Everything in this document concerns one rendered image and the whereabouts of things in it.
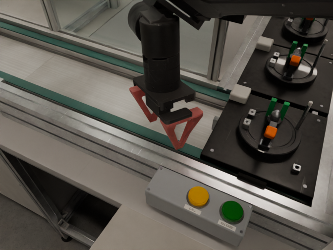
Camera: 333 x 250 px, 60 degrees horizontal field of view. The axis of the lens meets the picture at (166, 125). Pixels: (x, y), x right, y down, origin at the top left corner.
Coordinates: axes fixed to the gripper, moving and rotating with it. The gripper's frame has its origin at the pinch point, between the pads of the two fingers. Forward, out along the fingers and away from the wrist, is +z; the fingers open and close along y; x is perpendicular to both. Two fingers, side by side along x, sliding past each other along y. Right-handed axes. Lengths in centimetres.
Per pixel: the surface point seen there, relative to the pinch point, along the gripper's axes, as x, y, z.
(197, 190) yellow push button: -4.2, -4.9, 13.4
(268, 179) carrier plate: -18.2, -10.0, 13.6
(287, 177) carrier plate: -21.9, -11.5, 13.6
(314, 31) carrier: -67, 21, 0
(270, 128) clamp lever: -18.9, -7.5, 2.4
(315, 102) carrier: -44.4, 0.6, 8.8
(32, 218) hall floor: 38, 86, 96
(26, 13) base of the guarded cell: 10, 108, 0
